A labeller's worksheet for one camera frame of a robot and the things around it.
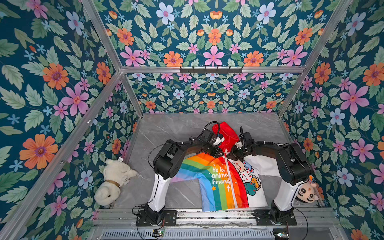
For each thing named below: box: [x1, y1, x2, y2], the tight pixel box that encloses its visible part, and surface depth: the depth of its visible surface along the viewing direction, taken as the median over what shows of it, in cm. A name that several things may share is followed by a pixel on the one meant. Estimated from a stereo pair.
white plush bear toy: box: [94, 159, 138, 206], surface depth 82 cm
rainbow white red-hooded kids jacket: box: [171, 122, 283, 213], surface depth 87 cm
